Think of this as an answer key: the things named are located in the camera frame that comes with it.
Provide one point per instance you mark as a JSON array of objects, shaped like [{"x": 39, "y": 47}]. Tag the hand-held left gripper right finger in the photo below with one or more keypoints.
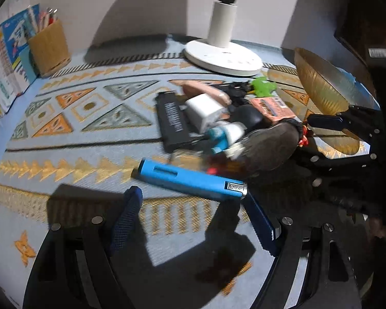
[{"x": 260, "y": 227}]

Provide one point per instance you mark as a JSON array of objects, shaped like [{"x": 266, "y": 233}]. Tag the cork pen holder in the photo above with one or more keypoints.
[{"x": 50, "y": 51}]

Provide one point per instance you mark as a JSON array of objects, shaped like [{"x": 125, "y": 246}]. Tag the white desk lamp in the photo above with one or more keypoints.
[{"x": 223, "y": 22}]

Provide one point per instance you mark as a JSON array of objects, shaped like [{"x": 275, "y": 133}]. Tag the light blue pen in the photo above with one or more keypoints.
[{"x": 31, "y": 21}]

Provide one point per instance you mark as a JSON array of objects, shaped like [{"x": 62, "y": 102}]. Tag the small red object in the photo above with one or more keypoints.
[{"x": 212, "y": 169}]

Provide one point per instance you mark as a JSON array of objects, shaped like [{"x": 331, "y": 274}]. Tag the pink rounded case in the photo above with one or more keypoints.
[{"x": 199, "y": 88}]

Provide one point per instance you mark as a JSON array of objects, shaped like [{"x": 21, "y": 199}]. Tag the black round object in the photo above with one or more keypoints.
[{"x": 249, "y": 116}]

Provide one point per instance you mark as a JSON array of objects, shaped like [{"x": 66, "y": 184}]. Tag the dark wooden cabinet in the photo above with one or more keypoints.
[{"x": 366, "y": 13}]

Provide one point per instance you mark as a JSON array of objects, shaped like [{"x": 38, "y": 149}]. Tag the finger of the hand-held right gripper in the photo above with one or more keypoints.
[
  {"x": 341, "y": 164},
  {"x": 328, "y": 121}
]

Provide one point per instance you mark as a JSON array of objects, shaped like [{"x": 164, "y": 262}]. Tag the gold ribbed bowl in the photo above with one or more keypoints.
[{"x": 321, "y": 87}]

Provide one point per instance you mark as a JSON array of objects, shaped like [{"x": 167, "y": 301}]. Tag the dark brown oval object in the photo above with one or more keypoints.
[{"x": 270, "y": 148}]

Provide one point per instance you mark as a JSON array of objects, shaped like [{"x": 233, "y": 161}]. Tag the white charger plug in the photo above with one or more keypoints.
[{"x": 201, "y": 109}]

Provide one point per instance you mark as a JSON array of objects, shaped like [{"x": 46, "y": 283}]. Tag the green toy figure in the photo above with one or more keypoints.
[{"x": 262, "y": 87}]

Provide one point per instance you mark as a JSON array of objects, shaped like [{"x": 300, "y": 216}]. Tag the teal white small bottle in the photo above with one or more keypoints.
[{"x": 225, "y": 133}]

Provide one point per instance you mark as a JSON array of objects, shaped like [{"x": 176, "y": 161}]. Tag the row of books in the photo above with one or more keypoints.
[{"x": 3, "y": 61}]

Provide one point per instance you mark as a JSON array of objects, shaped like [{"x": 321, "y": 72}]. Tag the black flat battery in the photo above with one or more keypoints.
[{"x": 173, "y": 122}]

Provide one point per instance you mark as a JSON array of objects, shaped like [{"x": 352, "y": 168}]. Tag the light blue thin book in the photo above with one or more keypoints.
[{"x": 27, "y": 66}]

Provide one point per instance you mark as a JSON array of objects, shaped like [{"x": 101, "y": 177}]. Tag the patterned blue table mat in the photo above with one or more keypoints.
[{"x": 93, "y": 154}]

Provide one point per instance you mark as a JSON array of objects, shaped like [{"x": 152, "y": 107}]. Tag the black toy figure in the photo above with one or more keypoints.
[{"x": 236, "y": 90}]

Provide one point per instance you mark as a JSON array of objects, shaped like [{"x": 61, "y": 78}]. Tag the blue cover book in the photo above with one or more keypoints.
[{"x": 15, "y": 38}]

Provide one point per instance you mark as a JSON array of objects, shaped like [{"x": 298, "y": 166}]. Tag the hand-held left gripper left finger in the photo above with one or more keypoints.
[{"x": 126, "y": 219}]

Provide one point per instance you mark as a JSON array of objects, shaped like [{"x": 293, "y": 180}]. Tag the blue utility knife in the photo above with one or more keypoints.
[{"x": 186, "y": 180}]

